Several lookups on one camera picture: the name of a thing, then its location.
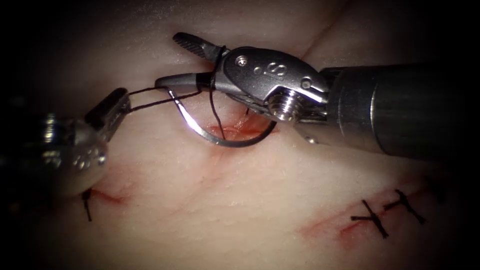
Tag black stitching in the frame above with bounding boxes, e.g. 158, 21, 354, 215
349, 188, 427, 240
81, 188, 94, 223

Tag right arm needle driver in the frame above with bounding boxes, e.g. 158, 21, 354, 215
214, 45, 332, 124

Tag tissue pad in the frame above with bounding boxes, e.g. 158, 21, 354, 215
11, 0, 473, 270

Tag right arm needle driver jaw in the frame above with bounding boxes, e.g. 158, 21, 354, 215
154, 72, 219, 92
172, 31, 228, 64

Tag left arm needle driver jaw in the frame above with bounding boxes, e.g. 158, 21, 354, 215
98, 98, 133, 143
84, 87, 131, 131

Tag left arm needle driver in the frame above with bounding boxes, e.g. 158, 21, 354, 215
37, 112, 110, 199

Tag curved steel needle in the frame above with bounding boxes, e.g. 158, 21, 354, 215
164, 86, 278, 149

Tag black thread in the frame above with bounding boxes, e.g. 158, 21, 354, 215
127, 44, 251, 142

